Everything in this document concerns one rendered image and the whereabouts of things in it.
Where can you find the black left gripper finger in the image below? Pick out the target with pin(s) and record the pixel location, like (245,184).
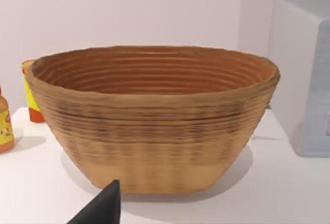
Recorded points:
(108,206)

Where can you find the brown woven basket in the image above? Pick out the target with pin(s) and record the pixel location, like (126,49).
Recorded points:
(154,131)

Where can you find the orange bottle with yellow label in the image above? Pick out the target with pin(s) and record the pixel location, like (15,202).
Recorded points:
(4,128)

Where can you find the yellow and red cup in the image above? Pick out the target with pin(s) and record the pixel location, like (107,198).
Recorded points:
(32,100)

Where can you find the pale grey rounded box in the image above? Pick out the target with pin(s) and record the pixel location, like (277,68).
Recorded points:
(304,79)

